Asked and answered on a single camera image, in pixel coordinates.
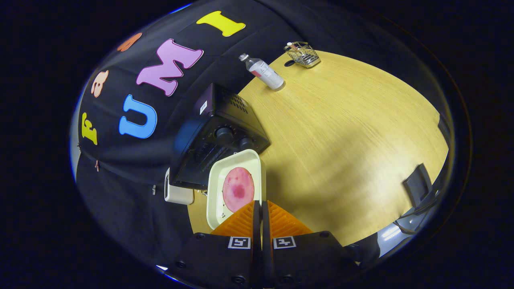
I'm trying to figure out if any wire basket holder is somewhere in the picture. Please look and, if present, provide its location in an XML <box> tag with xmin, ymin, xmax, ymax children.
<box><xmin>284</xmin><ymin>41</ymin><xmax>321</xmax><ymax>69</ymax></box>

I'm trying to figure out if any cream square plate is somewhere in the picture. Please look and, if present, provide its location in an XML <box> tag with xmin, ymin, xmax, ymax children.
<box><xmin>206</xmin><ymin>149</ymin><xmax>267</xmax><ymax>230</ymax></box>

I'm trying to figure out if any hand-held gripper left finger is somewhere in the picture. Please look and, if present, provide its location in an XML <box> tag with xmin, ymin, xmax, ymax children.
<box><xmin>175</xmin><ymin>200</ymin><xmax>263</xmax><ymax>289</ymax></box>

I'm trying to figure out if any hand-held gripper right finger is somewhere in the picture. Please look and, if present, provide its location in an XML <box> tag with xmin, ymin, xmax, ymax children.
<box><xmin>262</xmin><ymin>200</ymin><xmax>360</xmax><ymax>289</ymax></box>

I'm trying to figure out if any pink ham slice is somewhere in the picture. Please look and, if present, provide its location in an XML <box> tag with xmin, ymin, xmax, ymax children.
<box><xmin>222</xmin><ymin>167</ymin><xmax>255</xmax><ymax>213</ymax></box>

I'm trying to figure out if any clear plastic bottle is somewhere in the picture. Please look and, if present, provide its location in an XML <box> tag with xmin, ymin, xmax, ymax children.
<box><xmin>239</xmin><ymin>53</ymin><xmax>286</xmax><ymax>92</ymax></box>

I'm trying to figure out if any black chair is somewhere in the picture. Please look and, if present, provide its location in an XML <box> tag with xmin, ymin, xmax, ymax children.
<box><xmin>402</xmin><ymin>163</ymin><xmax>434</xmax><ymax>207</ymax></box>

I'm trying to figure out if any white bread toaster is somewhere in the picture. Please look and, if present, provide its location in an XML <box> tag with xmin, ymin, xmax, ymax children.
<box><xmin>164</xmin><ymin>168</ymin><xmax>195</xmax><ymax>205</ymax></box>

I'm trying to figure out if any black toaster oven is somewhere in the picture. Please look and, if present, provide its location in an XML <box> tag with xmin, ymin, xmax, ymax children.
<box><xmin>169</xmin><ymin>83</ymin><xmax>271</xmax><ymax>190</ymax></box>

